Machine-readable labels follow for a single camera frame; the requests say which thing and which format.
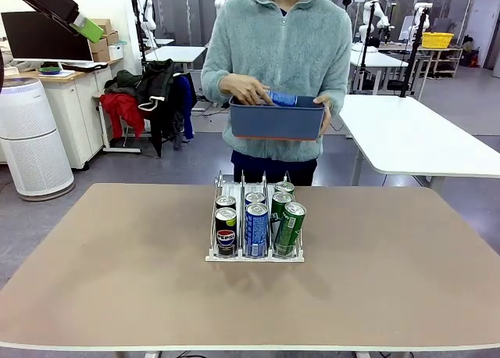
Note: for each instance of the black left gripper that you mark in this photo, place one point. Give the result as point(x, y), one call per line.
point(51, 2)

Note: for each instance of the blue Pocari Sweat can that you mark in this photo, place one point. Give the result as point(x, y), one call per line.
point(257, 233)
point(285, 99)
point(255, 197)

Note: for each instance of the blue plastic bin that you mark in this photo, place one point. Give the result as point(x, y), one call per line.
point(277, 121)

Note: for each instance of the person's right forearm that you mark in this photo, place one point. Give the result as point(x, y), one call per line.
point(211, 84)

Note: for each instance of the person's left forearm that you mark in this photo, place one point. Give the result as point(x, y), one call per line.
point(341, 92)

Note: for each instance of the person's right hand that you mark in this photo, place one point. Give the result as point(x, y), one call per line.
point(246, 88)

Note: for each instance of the person's left hand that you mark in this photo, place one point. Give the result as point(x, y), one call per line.
point(328, 112)

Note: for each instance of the brown cardboard box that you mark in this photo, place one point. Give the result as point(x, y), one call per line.
point(101, 56)
point(106, 23)
point(99, 48)
point(112, 38)

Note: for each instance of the small white box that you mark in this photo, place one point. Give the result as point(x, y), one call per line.
point(116, 52)

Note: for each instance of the dark keyboard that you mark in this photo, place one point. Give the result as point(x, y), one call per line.
point(84, 65)

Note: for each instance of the black computer monitor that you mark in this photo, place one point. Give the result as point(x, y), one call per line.
point(39, 41)

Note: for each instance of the green dish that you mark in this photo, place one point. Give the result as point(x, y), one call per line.
point(50, 69)

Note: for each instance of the dark green jacket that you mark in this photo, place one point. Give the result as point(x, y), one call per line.
point(125, 80)

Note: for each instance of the white cabinet with wood top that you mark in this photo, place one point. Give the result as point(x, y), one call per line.
point(78, 112)

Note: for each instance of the red jacket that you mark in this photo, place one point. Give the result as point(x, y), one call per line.
point(121, 112)

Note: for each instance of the white desk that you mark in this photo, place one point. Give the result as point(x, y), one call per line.
point(384, 59)
point(179, 53)

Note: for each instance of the black jacket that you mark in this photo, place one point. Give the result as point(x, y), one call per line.
point(164, 100)

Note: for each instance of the blue garment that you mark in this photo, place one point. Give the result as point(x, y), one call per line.
point(189, 100)

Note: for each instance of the small white side table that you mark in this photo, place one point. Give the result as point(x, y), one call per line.
point(121, 151)

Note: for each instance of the white air purifier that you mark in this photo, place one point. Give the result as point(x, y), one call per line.
point(31, 139)

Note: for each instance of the person in mint fleece jacket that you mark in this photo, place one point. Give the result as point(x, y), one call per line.
point(277, 41)

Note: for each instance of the black Pepsi can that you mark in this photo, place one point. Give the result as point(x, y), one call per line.
point(226, 201)
point(226, 237)

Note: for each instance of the yellow plastic basket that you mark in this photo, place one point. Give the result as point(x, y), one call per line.
point(437, 40)

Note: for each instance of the large white table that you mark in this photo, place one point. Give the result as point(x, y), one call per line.
point(429, 139)

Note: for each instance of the wooden shelf table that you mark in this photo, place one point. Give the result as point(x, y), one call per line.
point(449, 52)

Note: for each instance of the red fire extinguisher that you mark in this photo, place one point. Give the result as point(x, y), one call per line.
point(473, 59)

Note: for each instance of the black camera stand pole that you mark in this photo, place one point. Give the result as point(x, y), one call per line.
point(414, 53)
point(369, 41)

